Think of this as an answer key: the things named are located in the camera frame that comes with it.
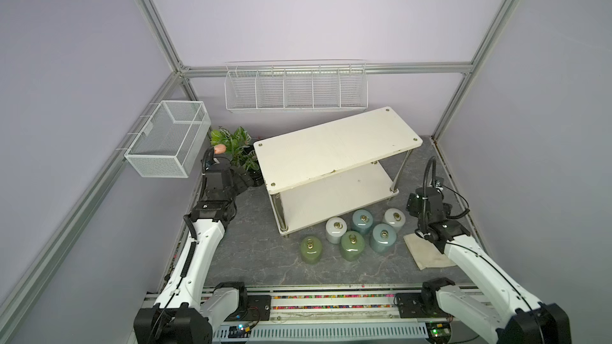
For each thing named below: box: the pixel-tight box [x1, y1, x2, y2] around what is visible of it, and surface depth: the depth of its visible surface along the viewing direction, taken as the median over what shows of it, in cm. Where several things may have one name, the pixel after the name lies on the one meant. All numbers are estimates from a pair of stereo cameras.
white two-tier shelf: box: [253, 106, 424, 236], surface depth 76 cm
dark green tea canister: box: [300, 235, 323, 265], surface depth 81 cm
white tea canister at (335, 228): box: [325, 216, 348, 245], surface depth 85 cm
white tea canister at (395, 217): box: [383, 207, 406, 233], surface depth 86 cm
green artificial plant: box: [210, 125, 260, 172], surface depth 84 cm
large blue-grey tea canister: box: [352, 208, 374, 235], surface depth 86 cm
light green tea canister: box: [340, 230, 365, 262], surface depth 80 cm
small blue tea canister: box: [369, 222, 397, 255], surface depth 82 cm
